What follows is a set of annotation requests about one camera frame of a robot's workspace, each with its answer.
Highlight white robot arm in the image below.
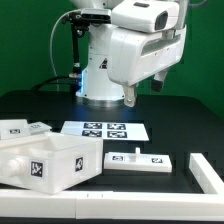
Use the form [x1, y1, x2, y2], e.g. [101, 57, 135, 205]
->
[70, 0, 189, 107]

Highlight white cabinet body box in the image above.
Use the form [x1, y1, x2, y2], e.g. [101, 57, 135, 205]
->
[0, 132, 103, 194]

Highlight black base cables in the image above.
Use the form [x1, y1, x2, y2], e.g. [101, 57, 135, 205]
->
[30, 75, 82, 93]

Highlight grey camera cable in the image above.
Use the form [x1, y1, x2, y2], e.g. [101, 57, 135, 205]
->
[49, 9, 81, 92]

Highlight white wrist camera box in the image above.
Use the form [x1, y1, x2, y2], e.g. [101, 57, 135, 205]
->
[111, 0, 180, 33]

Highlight black camera on stand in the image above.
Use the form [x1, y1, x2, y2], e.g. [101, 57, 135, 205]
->
[62, 8, 111, 91]

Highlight white cabinet top block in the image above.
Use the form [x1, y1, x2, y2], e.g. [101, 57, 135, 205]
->
[0, 119, 30, 140]

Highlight white L-shaped fence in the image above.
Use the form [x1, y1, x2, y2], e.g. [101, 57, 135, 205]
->
[0, 153, 224, 221]

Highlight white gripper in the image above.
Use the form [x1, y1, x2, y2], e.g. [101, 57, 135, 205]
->
[108, 28, 186, 107]

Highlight white marker sheet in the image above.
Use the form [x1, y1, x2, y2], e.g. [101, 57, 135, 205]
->
[61, 121, 149, 141]

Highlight small white panel piece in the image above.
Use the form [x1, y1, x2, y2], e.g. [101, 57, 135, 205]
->
[28, 122, 52, 135]

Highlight white door panel with knob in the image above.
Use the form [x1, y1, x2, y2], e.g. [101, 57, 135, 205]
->
[104, 147, 172, 173]

